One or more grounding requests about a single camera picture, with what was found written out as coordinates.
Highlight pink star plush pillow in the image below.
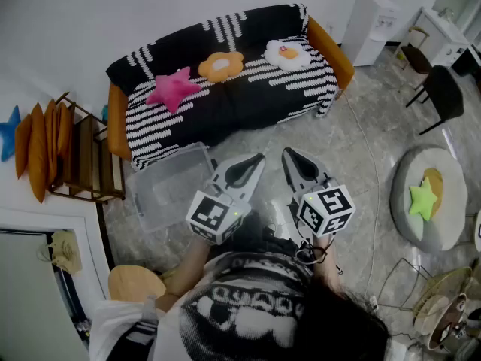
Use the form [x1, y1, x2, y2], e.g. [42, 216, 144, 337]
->
[145, 65, 204, 115]

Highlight grey round pouf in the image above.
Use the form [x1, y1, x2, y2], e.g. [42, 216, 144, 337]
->
[389, 144, 469, 252]

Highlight gold wire basket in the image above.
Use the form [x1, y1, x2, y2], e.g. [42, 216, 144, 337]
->
[413, 265, 474, 334]

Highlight person's black white printed shirt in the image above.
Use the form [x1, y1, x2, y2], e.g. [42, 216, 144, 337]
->
[89, 252, 316, 361]

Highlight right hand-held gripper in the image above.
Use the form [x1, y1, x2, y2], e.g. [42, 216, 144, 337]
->
[281, 147, 356, 242]

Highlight wooden chair dark seat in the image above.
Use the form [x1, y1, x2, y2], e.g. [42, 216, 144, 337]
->
[394, 26, 433, 89]

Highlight black chair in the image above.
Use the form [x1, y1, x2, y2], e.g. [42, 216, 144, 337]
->
[405, 65, 465, 137]

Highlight dark wooden shelf rack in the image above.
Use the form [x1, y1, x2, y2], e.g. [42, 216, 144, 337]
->
[48, 91, 127, 205]

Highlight clear plastic storage bin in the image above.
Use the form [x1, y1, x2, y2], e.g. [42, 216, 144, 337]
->
[126, 141, 219, 235]

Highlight beige tote bag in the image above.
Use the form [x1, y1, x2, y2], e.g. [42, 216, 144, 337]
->
[36, 230, 83, 276]

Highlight person's black trousers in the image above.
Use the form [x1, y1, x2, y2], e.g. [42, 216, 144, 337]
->
[225, 208, 301, 255]

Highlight orange flower plush pillow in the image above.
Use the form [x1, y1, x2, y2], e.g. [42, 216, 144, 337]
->
[198, 50, 245, 84]

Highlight light wooden oval stool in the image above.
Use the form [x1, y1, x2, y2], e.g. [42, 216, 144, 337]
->
[107, 264, 167, 303]

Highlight green star plush pillow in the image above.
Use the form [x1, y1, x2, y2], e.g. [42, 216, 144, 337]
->
[408, 177, 439, 222]

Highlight person's left forearm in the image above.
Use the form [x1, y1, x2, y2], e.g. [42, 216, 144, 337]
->
[156, 235, 217, 314]

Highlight orange round plush pillow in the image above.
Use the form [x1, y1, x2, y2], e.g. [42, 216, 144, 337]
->
[422, 167, 444, 220]

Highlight white desk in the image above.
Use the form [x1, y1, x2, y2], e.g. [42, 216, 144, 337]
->
[411, 6, 470, 69]

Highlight white framed glass door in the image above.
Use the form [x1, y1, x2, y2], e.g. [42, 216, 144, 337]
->
[0, 229, 91, 361]

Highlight blue star plush pillow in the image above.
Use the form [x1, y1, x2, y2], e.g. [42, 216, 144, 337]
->
[0, 105, 22, 164]

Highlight person's right forearm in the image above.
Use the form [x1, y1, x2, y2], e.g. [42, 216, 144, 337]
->
[311, 233, 345, 296]

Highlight white fried egg plush pillow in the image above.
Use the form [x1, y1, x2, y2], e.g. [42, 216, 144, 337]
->
[262, 38, 313, 70]

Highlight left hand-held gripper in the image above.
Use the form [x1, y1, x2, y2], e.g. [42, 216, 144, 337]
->
[186, 152, 267, 246]

